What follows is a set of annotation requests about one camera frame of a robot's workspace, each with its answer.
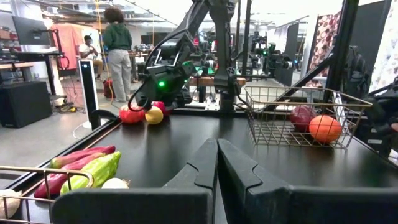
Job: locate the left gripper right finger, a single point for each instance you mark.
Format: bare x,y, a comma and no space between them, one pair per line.
248,202

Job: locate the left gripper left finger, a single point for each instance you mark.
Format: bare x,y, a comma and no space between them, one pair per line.
192,193

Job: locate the red fruit with green top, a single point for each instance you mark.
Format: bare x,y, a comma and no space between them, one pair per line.
162,106

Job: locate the pale yellow oval fruit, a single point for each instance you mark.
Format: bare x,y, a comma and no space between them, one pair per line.
154,115

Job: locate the orange tomato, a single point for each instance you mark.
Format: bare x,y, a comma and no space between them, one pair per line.
130,115

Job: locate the white garlic bulb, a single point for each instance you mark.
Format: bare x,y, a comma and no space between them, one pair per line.
11,202
115,183

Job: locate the dark red apple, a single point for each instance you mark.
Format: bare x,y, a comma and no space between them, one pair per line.
300,118

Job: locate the round orange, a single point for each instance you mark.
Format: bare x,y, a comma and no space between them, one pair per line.
325,129

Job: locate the red long pepper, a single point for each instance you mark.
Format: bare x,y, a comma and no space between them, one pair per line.
87,152
49,186

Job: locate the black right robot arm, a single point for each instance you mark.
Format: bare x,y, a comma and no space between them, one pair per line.
224,46

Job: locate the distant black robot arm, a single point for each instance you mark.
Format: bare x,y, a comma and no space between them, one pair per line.
273,59

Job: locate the wooden table top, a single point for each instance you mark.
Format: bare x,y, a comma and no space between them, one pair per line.
12,65
208,81

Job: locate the red bag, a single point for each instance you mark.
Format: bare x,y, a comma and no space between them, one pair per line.
109,89

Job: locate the person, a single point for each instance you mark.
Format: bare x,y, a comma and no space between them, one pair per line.
117,46
87,49

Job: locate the tower device with white base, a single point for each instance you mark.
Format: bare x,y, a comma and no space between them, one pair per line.
88,90

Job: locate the pink hanging cloth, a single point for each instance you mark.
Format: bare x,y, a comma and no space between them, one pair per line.
70,40

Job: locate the black desk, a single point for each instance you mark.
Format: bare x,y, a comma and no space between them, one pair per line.
37,55

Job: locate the black partition panel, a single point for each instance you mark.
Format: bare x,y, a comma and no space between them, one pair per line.
370,28
290,46

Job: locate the black cabinet box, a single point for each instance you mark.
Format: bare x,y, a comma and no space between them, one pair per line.
25,104

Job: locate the black monitor on stand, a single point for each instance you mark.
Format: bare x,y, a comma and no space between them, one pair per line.
31,31

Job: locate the red patterned curtain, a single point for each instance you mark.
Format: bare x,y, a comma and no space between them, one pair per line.
323,40

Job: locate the white patterned curtain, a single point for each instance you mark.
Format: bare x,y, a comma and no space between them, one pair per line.
388,46

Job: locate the black frame bracket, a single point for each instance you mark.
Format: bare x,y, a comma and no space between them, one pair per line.
104,114

